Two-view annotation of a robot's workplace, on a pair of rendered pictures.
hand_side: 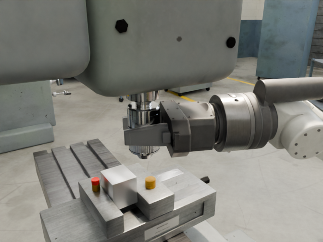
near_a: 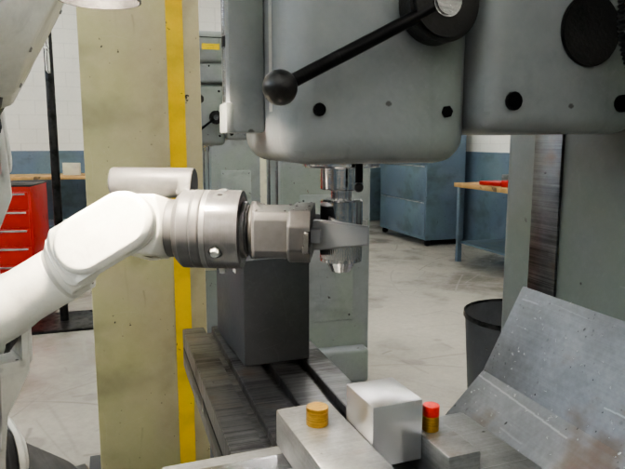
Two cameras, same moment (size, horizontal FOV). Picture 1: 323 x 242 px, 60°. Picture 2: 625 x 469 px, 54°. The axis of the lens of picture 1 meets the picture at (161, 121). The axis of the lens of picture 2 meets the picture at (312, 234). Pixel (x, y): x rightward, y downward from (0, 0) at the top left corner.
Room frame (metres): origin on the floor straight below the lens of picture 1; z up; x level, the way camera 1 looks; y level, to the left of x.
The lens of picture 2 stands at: (1.05, 0.14, 1.33)
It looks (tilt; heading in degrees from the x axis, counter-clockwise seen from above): 9 degrees down; 193
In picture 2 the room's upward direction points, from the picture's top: straight up
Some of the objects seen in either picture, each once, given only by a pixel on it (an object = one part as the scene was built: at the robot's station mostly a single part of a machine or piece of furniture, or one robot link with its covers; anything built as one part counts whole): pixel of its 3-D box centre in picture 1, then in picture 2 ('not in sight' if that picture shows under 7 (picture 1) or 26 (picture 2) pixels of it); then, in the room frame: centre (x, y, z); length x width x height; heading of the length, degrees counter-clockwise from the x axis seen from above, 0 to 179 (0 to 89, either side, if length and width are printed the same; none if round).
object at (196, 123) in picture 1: (204, 125); (259, 232); (0.39, -0.06, 1.23); 0.13 x 0.12 x 0.10; 9
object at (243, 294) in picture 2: not in sight; (259, 293); (-0.04, -0.20, 1.05); 0.22 x 0.12 x 0.20; 33
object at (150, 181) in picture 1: (150, 182); (317, 414); (0.49, 0.02, 1.07); 0.02 x 0.02 x 0.02
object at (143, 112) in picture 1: (143, 108); (341, 203); (0.38, 0.03, 1.26); 0.05 x 0.05 x 0.01
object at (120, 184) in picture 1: (118, 186); (382, 420); (0.48, 0.09, 1.06); 0.06 x 0.05 x 0.06; 34
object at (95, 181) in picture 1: (95, 184); (431, 417); (0.48, 0.13, 1.07); 0.02 x 0.02 x 0.03
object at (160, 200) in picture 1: (143, 188); (329, 455); (0.51, 0.04, 1.04); 0.15 x 0.06 x 0.04; 34
